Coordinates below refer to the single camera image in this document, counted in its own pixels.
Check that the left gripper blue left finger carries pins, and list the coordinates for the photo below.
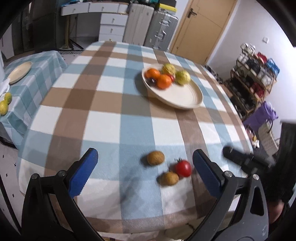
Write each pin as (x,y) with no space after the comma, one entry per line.
(81,172)

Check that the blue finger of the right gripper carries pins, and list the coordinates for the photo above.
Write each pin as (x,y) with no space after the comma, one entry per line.
(236,156)

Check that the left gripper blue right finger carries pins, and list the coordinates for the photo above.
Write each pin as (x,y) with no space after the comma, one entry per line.
(210,173)

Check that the brown kiwi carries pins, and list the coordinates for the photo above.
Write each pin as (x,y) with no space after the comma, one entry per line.
(169,179)
(155,158)

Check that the large orange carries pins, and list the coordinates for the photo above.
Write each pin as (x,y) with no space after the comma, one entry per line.
(163,82)

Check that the dark plum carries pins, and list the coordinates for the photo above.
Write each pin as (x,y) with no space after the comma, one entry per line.
(152,82)

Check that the small orange tangerine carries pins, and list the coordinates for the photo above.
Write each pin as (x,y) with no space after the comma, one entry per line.
(152,73)

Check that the person's right hand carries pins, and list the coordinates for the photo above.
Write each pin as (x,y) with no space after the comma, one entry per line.
(275,209)

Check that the purple bag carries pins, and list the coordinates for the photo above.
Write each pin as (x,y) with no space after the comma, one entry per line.
(264,113)

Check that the wooden shoe rack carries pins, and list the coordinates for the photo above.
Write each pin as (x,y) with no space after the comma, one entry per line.
(251,80)

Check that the large cream round plate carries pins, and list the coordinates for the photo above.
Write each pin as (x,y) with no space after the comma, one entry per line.
(188,96)

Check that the checkered blue brown tablecloth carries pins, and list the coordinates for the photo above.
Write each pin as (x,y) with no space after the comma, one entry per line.
(101,102)

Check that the green checkered side tablecloth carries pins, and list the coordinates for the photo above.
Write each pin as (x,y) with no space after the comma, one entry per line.
(28,93)

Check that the yellow-green pear right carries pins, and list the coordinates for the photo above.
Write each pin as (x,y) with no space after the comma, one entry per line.
(182,77)

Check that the yellow-green pear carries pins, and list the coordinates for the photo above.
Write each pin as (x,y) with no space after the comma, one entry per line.
(168,69)
(182,77)

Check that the yellow lemon lower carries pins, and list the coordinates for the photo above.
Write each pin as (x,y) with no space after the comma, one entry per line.
(4,106)

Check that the yellow lemon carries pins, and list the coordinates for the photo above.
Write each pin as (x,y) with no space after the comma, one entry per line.
(4,106)
(8,97)

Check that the yellow lemon upper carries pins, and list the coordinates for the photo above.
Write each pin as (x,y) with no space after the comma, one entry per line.
(8,97)

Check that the yellow-green pear left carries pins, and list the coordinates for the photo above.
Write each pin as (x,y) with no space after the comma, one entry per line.
(168,69)

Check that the small cream side plate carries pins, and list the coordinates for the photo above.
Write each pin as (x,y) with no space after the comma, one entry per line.
(19,72)

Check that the wooden door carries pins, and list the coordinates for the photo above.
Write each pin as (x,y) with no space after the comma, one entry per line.
(201,28)

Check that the silver aluminium suitcase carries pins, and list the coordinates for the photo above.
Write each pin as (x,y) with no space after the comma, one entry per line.
(161,31)

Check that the white drawer desk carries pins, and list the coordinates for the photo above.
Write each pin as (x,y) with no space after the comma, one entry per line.
(101,20)

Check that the light grey suitcase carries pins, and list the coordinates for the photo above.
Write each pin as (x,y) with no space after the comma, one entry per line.
(138,21)

